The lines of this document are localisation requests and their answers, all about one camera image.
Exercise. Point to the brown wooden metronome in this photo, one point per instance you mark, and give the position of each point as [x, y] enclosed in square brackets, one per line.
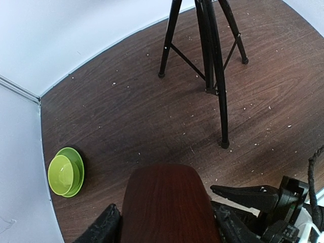
[167, 203]

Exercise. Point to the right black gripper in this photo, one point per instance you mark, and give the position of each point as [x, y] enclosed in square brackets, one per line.
[282, 211]

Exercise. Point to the black music stand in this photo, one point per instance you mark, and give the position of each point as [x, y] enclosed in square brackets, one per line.
[214, 66]

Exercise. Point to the green bowl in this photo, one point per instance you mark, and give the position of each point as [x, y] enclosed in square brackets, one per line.
[66, 172]

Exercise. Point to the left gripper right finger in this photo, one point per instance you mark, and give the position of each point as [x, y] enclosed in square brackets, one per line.
[235, 225]

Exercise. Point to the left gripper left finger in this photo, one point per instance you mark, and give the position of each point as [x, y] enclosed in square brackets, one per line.
[104, 228]

